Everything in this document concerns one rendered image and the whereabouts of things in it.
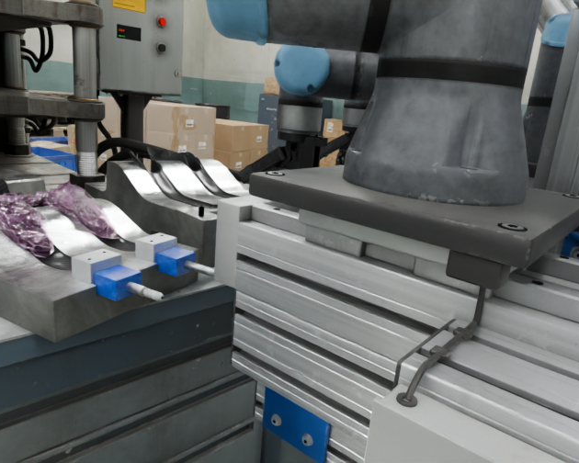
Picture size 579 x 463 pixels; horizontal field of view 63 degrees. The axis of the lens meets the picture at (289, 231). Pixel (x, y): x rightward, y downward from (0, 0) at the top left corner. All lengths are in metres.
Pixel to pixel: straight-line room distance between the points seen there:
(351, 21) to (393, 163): 0.11
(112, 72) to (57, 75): 6.72
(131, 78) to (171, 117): 3.09
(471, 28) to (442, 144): 0.08
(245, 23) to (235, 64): 9.19
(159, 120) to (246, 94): 4.65
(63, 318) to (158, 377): 0.29
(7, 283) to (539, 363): 0.57
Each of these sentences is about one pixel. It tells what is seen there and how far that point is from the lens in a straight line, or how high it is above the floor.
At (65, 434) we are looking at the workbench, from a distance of 0.85.
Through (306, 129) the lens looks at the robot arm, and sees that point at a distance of 0.79.
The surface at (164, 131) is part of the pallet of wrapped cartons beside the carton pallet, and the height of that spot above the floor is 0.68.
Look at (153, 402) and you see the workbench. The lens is 0.90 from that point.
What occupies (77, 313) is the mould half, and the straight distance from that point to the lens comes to 0.64.
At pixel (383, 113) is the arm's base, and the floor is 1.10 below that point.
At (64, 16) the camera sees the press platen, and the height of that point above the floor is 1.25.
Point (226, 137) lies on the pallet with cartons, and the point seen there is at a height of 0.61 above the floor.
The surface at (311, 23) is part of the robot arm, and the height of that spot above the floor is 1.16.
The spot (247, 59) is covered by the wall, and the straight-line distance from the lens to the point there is 9.39.
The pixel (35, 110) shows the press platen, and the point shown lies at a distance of 1.51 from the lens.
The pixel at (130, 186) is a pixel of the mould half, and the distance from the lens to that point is 1.04.
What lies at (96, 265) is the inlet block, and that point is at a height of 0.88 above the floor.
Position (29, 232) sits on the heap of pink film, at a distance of 0.76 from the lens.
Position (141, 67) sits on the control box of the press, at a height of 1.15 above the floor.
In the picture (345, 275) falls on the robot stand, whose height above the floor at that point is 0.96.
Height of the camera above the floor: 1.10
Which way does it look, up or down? 16 degrees down
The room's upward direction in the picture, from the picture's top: 5 degrees clockwise
